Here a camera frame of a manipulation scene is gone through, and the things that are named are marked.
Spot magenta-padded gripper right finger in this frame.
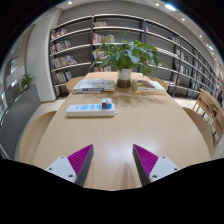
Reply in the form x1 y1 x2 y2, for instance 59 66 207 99
132 143 181 187

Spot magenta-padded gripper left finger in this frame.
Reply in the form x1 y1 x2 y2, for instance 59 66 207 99
44 143 95 187

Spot small white charger block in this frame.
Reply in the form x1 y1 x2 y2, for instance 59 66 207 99
101 97 113 110

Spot round-backed wooden chair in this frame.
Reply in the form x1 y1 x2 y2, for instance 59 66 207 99
18 110 58 165
182 106 214 156
151 77 169 92
65 75 86 94

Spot white power strip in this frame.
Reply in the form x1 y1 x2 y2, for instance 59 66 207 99
65 103 119 118

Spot yellow-edged picture book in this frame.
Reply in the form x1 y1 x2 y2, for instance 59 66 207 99
130 78 167 96

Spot white and blue book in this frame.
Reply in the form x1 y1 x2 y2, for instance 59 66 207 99
72 78 116 95

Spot small background green plant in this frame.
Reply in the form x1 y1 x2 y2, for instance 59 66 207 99
19 73 36 92

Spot green potted plant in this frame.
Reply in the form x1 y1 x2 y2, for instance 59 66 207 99
88 31 168 89

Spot grey bookshelf unit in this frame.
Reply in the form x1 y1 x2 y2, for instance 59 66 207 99
48 13 224 101

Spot ceiling spot lights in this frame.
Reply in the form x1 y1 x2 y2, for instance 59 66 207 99
66 0 216 52

